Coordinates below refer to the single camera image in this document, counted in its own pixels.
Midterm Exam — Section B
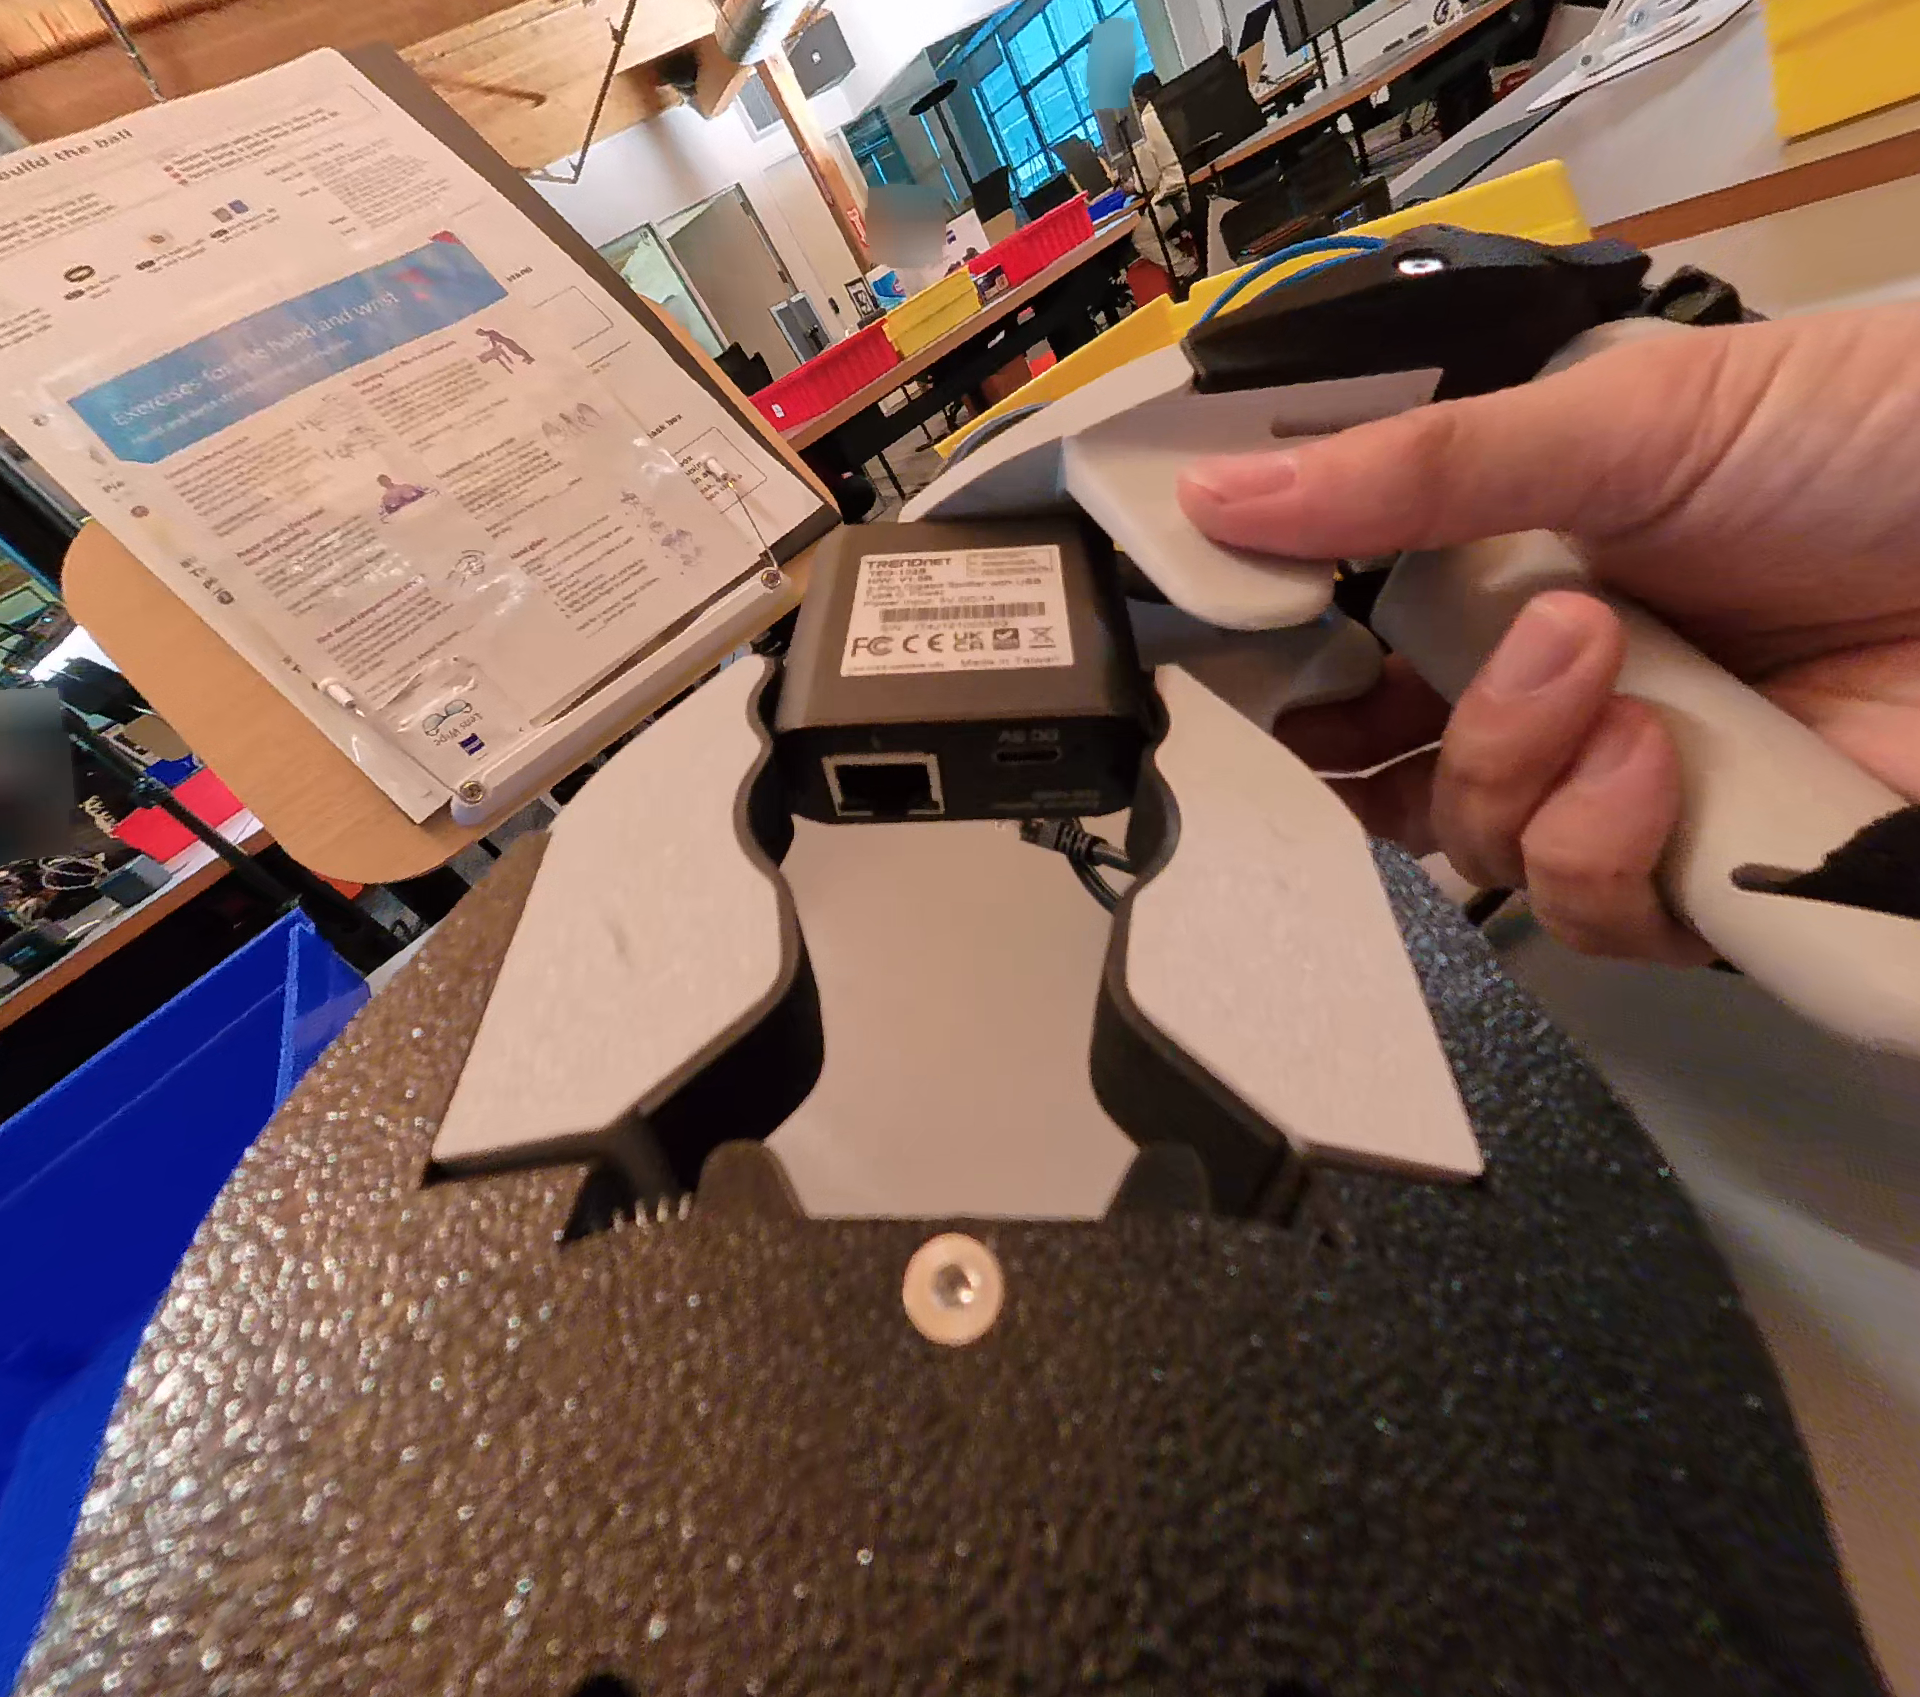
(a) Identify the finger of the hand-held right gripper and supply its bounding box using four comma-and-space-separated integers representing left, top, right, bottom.
1065, 370, 1451, 634
897, 344, 1203, 527

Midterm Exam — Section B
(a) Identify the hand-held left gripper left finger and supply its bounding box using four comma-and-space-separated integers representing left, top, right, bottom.
427, 654, 831, 1170

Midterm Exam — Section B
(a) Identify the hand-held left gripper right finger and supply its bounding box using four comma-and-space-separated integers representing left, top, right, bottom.
1088, 660, 1489, 1213

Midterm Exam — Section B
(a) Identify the yellow plastic bin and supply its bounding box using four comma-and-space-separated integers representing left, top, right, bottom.
1757, 0, 1920, 140
880, 270, 985, 361
937, 158, 1594, 460

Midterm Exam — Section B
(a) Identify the blue ethernet cable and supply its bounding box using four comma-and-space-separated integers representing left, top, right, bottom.
959, 230, 1389, 451

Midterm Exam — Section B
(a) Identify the black cable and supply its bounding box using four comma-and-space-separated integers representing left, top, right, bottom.
1017, 814, 1145, 914

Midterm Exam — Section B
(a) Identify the black ethernet splitter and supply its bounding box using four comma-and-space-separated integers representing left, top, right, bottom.
772, 511, 1156, 826

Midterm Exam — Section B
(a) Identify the blue plastic bin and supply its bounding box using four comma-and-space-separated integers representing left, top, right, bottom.
0, 908, 369, 1644

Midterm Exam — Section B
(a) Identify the grey desk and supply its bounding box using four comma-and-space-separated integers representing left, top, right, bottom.
772, 204, 1920, 1697

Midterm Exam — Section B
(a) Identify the person's right hand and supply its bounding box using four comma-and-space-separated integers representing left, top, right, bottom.
1177, 302, 1920, 971

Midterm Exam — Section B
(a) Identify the wooden background table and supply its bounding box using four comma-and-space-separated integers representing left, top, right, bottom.
777, 220, 1145, 483

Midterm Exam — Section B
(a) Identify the red plastic bin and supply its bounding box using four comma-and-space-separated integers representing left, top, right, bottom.
965, 195, 1096, 286
749, 318, 900, 436

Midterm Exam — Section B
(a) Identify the wood-edged grey table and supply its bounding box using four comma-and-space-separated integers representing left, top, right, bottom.
1389, 0, 1920, 242

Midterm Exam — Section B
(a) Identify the black floor lamp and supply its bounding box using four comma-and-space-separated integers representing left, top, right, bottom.
912, 74, 997, 230

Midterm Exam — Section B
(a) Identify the instruction sheet on stand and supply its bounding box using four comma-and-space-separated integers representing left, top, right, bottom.
0, 46, 844, 886

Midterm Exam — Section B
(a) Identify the printed instruction sheet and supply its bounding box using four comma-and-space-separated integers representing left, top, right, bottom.
0, 46, 831, 830

